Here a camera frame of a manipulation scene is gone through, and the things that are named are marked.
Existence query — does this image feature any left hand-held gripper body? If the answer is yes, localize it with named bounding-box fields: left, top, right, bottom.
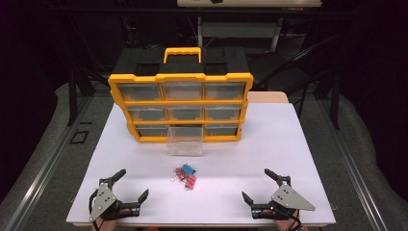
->
left=89, top=178, right=142, bottom=223

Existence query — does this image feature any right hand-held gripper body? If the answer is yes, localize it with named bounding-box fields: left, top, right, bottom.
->
left=251, top=175, right=317, bottom=221

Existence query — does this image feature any blue binder clip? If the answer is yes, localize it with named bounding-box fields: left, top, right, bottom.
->
left=181, top=164, right=197, bottom=176

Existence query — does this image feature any clear plastic organizer drawer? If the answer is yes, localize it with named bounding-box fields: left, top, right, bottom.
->
left=166, top=124, right=205, bottom=158

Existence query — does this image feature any person's left hand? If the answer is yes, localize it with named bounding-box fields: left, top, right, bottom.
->
left=90, top=207, right=133, bottom=231

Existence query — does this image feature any person's right hand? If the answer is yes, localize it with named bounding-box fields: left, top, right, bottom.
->
left=274, top=211, right=309, bottom=231

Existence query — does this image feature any set of clear plastic drawers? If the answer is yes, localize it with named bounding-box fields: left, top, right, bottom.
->
left=116, top=81, right=247, bottom=137

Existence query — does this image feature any wooden table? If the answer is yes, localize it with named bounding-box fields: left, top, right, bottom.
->
left=247, top=90, right=290, bottom=104

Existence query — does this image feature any black metal stand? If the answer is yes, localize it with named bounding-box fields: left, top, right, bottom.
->
left=66, top=65, right=97, bottom=127

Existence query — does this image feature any black folding chair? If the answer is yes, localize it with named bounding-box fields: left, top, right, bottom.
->
left=249, top=34, right=342, bottom=120

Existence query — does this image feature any yellow black organizer cabinet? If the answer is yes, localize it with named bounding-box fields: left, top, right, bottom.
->
left=108, top=46, right=254, bottom=144

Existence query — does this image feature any light table with metal legs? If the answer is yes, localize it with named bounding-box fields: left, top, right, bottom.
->
left=176, top=0, right=323, bottom=53

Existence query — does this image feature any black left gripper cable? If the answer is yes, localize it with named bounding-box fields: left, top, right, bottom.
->
left=88, top=188, right=104, bottom=231

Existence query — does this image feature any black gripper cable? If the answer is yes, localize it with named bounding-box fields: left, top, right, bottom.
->
left=282, top=208, right=303, bottom=231
left=88, top=188, right=104, bottom=231

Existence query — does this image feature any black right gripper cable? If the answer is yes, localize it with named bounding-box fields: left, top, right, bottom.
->
left=282, top=208, right=303, bottom=231

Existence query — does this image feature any grey metal floor rail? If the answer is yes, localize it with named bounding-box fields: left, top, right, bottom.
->
left=317, top=97, right=390, bottom=231
left=4, top=95, right=94, bottom=231

